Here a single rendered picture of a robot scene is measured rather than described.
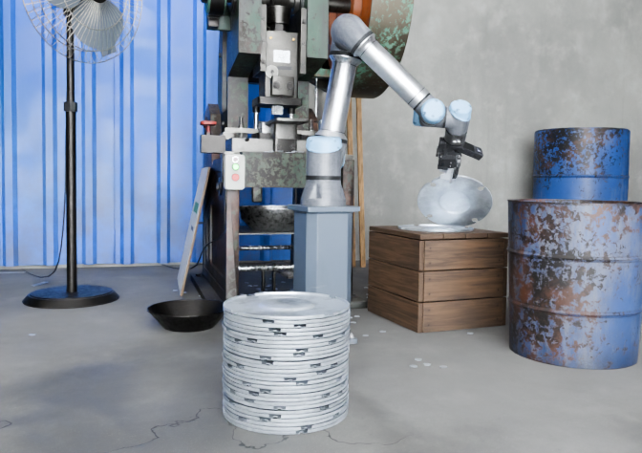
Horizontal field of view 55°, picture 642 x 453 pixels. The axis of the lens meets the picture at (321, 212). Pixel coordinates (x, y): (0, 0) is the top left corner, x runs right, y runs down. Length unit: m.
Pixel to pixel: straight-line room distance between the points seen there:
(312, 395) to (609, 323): 0.97
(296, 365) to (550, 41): 3.95
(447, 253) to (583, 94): 3.00
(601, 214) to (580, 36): 3.30
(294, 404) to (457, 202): 1.37
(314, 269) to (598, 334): 0.86
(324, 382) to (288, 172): 1.35
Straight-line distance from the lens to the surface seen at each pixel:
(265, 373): 1.37
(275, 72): 2.75
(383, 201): 4.22
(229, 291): 2.51
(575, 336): 1.98
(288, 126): 2.65
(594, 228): 1.92
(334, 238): 2.01
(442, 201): 2.51
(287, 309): 1.40
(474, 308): 2.36
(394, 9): 2.64
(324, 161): 2.01
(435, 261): 2.24
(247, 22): 2.73
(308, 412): 1.38
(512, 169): 4.69
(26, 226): 3.92
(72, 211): 2.87
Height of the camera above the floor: 0.54
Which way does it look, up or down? 3 degrees down
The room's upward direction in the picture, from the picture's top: 1 degrees clockwise
